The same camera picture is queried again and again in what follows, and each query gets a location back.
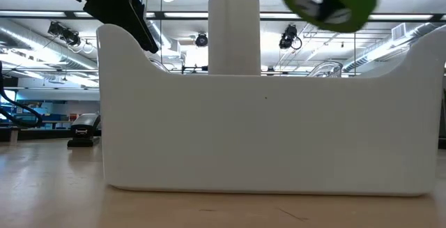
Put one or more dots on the black aluminium table frame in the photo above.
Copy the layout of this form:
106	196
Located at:
42	134

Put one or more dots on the black overhead beam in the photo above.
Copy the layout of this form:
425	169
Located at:
188	15

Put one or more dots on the green tape roll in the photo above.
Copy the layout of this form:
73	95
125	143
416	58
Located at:
355	15

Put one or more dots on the silver ventilation duct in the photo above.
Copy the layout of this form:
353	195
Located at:
383	52
42	46

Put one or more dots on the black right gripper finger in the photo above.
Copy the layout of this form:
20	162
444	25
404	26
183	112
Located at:
331	8

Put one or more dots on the black stapler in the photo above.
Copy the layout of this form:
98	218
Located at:
83	130

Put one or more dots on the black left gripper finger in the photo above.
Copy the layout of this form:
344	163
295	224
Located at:
141	29

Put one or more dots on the white vent grille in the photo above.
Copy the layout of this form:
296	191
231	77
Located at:
398	32

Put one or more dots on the white plastic bin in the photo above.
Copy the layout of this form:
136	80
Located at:
265	134

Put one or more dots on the blue lit monitor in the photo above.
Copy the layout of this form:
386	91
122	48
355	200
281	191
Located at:
8	97

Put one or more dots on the black ceiling camera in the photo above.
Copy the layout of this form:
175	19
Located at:
201	40
55	28
288	36
71	38

